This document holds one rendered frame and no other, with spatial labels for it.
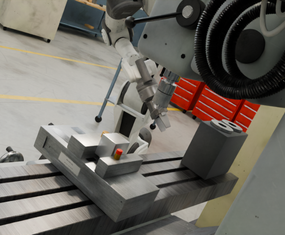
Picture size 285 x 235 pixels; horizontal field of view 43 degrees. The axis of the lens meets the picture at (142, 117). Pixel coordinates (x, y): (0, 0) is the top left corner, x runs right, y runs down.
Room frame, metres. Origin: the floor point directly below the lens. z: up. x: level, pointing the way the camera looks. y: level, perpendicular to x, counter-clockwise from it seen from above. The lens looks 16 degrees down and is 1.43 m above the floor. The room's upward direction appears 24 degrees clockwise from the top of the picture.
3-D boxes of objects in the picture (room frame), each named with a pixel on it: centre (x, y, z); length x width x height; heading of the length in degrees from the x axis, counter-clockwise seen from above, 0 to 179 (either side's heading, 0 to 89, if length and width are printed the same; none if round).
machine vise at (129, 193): (0.90, 0.07, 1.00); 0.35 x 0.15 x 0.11; 58
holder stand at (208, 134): (1.37, -0.31, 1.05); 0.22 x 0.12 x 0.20; 148
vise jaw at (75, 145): (0.92, 0.09, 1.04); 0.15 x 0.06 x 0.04; 148
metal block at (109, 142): (0.89, 0.04, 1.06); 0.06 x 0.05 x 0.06; 148
